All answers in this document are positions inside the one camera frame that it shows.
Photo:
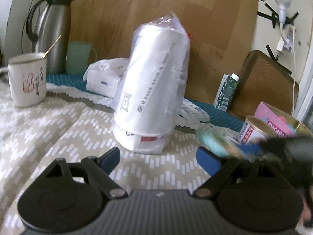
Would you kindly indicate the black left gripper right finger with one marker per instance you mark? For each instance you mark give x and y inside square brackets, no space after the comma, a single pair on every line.
[219,169]

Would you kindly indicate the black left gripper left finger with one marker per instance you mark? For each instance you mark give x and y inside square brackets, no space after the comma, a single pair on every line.
[98,170]

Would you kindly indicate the pineapple print tissue pack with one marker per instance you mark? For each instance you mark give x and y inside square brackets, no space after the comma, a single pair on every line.
[218,141]

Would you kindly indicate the teal quilted mat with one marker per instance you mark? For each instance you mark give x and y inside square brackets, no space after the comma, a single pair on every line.
[150,104]

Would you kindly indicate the beige patterned tablecloth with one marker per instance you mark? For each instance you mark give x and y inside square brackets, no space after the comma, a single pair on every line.
[59,127]

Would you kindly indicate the beige paper cup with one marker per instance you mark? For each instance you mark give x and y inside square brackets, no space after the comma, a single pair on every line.
[254,130]

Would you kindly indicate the green white drink carton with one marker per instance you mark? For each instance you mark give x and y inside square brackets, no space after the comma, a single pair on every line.
[225,92]

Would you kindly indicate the gold metal tin box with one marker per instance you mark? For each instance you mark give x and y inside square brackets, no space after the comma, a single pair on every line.
[295,126]

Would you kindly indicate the white tissue pack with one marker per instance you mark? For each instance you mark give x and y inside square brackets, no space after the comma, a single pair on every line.
[103,77]

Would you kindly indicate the wrapped paper cup stack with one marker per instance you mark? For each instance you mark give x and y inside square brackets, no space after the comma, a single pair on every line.
[159,47]

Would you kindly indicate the green plastic cup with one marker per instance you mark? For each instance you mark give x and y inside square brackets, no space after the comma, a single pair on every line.
[77,60]

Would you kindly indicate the white enamel mug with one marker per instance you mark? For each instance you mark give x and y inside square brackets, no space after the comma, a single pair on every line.
[27,78]

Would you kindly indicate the steel thermos jug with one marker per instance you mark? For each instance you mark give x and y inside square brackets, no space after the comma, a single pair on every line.
[54,25]

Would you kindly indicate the wooden board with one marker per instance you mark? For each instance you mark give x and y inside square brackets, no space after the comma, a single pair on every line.
[219,32]

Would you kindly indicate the black tape strip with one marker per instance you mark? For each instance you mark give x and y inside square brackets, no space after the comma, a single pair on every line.
[280,16]

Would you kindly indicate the white wall plug adapter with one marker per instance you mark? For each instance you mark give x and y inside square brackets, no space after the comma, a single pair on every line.
[282,45]

